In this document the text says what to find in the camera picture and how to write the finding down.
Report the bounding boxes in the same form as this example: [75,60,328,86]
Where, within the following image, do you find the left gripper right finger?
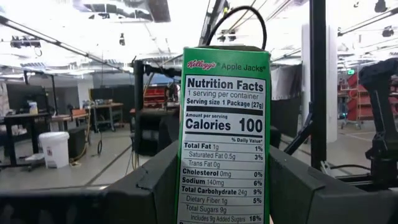
[269,145,398,224]

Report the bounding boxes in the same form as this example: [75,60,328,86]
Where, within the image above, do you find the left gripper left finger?
[0,141,180,224]

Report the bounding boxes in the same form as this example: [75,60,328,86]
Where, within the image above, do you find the green Apple Jacks cereal box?
[174,45,272,224]

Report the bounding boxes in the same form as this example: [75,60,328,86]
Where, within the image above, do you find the red metal shelf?
[338,73,398,123]

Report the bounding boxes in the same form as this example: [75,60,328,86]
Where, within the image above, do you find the silver aluminium extrusion bar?
[319,159,336,179]

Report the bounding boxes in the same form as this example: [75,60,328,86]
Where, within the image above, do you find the white plastic bucket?
[38,131,71,169]

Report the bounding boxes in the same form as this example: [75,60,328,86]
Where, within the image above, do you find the background wooden table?
[49,108,91,133]

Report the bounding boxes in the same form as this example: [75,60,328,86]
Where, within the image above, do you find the background metal workbench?
[90,101,125,132]

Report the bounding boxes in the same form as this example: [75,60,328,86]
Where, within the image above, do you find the black background table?
[0,111,53,169]

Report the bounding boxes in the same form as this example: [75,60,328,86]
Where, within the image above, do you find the black monitor pole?
[132,59,146,153]

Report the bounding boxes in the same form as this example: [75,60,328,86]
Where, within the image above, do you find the red storage bin rack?
[143,86,171,109]

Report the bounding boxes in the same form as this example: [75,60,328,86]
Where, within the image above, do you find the dark background monitor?
[5,83,50,113]

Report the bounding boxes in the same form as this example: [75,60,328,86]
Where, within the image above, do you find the white hanging cloth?
[271,63,303,101]

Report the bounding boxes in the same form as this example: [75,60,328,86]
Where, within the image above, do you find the long ceiling light bar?
[0,14,125,73]
[337,6,398,37]

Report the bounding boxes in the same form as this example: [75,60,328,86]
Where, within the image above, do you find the black aluminium rig frame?
[283,0,328,171]

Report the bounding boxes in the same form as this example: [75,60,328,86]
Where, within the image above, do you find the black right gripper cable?
[205,5,269,50]

